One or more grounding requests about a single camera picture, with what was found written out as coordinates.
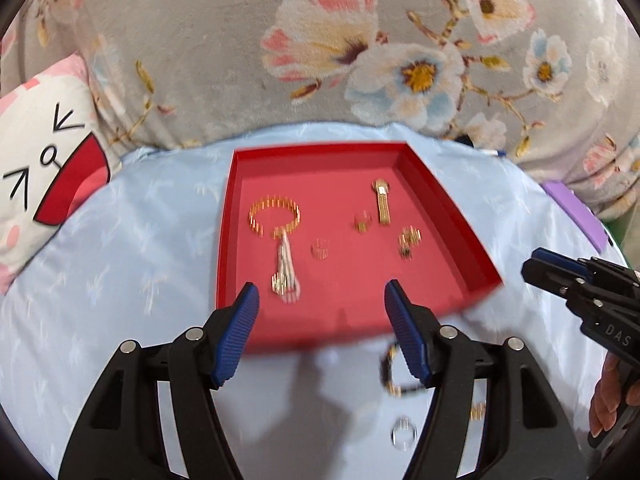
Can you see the purple foam block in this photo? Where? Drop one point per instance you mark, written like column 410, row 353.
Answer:
column 572, row 212

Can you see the light blue bedsheet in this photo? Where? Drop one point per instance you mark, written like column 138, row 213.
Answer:
column 150, row 260

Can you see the blue and white pen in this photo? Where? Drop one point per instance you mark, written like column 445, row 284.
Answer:
column 492, row 152

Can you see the grey floral blanket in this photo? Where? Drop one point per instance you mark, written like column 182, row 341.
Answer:
column 210, row 50

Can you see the white cat face pillow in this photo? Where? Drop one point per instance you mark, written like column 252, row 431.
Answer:
column 45, row 200

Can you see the gold watch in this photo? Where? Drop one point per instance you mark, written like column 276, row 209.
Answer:
column 382, row 205

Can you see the gold bangle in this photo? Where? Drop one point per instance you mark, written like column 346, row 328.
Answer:
column 260, row 206

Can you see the person's right hand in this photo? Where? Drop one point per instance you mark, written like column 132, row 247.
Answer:
column 607, row 395

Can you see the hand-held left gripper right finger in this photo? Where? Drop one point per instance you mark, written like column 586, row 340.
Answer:
column 407, row 335

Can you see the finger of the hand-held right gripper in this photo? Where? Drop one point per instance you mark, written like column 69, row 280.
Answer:
column 547, row 280
column 557, row 259

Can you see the red cardboard box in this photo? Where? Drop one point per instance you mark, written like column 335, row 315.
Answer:
column 340, row 290

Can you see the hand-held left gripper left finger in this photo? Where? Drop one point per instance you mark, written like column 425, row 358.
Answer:
column 237, row 330

